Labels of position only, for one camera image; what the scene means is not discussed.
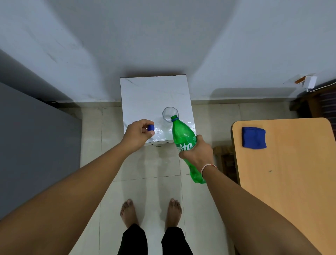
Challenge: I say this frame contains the person's left hand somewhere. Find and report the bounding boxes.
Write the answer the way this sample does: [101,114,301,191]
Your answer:
[122,119,155,147]

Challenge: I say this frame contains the small white marble table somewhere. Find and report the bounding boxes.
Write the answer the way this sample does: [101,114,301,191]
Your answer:
[120,75,197,146]

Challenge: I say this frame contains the blue folded cloth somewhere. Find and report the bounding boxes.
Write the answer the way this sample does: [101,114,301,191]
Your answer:
[242,127,267,149]

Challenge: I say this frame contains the clear drinking glass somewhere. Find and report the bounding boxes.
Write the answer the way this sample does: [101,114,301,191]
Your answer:
[162,106,179,123]

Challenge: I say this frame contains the person's right forearm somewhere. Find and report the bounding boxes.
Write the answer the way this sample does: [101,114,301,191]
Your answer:
[202,167,322,255]

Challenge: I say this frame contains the grey cabinet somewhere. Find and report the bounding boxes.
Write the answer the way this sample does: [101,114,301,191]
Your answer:
[0,82,83,220]

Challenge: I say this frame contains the person's right foot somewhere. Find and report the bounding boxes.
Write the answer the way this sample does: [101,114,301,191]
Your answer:
[165,198,183,228]

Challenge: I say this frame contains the brown wooden stool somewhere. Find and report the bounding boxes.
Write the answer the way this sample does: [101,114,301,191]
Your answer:
[213,145,238,184]

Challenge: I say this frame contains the white wall adapter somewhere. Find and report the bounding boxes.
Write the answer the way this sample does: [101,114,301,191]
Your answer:
[302,76,317,90]

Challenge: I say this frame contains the person's foot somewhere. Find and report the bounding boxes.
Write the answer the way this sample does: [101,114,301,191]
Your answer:
[165,198,183,228]
[120,199,139,229]

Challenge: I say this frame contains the person's black trousers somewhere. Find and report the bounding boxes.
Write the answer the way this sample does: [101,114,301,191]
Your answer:
[117,223,194,255]

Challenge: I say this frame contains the dark wooden chair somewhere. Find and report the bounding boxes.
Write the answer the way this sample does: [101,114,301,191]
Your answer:
[290,83,336,132]

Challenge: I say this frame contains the green plastic soda bottle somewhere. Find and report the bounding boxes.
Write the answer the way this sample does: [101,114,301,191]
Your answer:
[171,115,206,184]

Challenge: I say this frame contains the person's left forearm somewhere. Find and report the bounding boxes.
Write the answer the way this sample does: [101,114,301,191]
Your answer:
[0,139,143,255]

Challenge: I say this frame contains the person's left foot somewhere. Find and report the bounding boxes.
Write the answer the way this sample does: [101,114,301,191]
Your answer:
[120,199,139,229]

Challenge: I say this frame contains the white cable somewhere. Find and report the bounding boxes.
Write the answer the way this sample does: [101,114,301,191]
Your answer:
[307,82,336,92]

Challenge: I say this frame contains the white thread wristband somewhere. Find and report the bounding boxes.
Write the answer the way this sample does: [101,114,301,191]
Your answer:
[201,164,218,178]

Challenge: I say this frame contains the person's right hand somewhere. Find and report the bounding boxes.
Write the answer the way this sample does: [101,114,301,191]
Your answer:
[179,135,215,173]

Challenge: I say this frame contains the wooden desk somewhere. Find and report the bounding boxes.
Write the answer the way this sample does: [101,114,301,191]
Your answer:
[231,118,336,255]

